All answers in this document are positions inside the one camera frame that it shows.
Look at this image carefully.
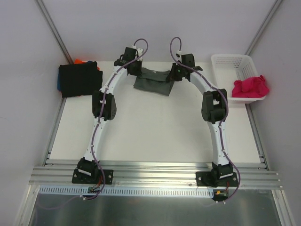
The grey t shirt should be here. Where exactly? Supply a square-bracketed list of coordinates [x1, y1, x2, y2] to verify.
[133, 68, 174, 96]

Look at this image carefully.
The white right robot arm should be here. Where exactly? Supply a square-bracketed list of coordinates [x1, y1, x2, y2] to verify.
[166, 51, 239, 187]

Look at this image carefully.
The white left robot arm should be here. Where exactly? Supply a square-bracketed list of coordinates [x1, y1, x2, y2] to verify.
[77, 46, 145, 183]

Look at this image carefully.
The white plastic basket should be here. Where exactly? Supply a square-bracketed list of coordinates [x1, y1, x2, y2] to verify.
[211, 54, 265, 104]

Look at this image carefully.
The folded black t shirt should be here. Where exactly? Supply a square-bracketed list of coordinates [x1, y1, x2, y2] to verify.
[58, 64, 103, 98]

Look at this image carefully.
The folded orange t shirt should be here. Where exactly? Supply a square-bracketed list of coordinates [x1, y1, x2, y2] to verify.
[74, 59, 100, 71]

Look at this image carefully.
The pink t shirt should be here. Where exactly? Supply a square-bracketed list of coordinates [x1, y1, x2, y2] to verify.
[232, 75, 269, 98]

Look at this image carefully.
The folded blue t shirt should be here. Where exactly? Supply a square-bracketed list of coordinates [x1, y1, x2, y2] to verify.
[57, 73, 61, 92]

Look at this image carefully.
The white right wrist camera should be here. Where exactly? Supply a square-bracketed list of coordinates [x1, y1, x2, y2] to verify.
[175, 50, 182, 60]

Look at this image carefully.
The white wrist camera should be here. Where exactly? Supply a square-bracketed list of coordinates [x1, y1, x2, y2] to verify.
[132, 45, 144, 61]
[175, 50, 182, 60]

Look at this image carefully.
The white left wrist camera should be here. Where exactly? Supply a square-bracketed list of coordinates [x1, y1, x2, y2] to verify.
[132, 45, 144, 61]

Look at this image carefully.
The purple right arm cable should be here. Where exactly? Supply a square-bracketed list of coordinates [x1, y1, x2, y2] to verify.
[169, 37, 241, 205]

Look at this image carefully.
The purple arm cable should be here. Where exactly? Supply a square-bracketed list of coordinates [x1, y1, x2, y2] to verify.
[169, 37, 241, 205]
[83, 38, 149, 202]

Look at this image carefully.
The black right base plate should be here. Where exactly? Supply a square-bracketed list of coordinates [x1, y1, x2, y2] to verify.
[195, 171, 238, 188]

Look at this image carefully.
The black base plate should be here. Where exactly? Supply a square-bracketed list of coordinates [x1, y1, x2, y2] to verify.
[195, 171, 238, 188]
[71, 169, 114, 185]

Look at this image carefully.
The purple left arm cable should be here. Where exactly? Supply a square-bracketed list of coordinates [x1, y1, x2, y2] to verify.
[83, 38, 149, 202]

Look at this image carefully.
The aluminium left frame post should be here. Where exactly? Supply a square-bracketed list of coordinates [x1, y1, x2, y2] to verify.
[34, 0, 74, 64]

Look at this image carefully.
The aluminium corner frame post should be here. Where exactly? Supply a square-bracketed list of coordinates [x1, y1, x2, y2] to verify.
[245, 0, 284, 56]

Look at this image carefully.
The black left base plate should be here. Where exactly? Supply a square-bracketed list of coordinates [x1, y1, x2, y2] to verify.
[71, 169, 114, 185]

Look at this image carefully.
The white slotted cable duct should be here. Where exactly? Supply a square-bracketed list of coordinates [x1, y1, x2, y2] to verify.
[39, 186, 214, 198]

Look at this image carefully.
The aluminium mounting rail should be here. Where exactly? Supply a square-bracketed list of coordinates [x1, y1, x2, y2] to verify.
[29, 160, 284, 190]

